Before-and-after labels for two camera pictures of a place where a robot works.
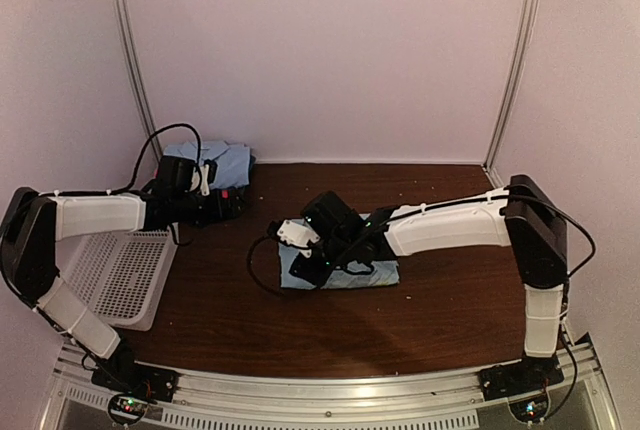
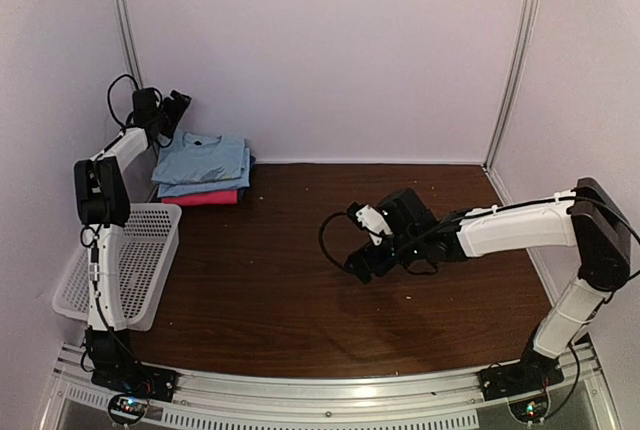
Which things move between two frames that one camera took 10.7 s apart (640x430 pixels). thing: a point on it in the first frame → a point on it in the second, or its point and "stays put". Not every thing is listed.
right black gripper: [314, 277] → [362, 269]
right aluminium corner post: [526, 29] stays put
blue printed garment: [354, 274] → [197, 157]
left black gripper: [218, 214] → [177, 113]
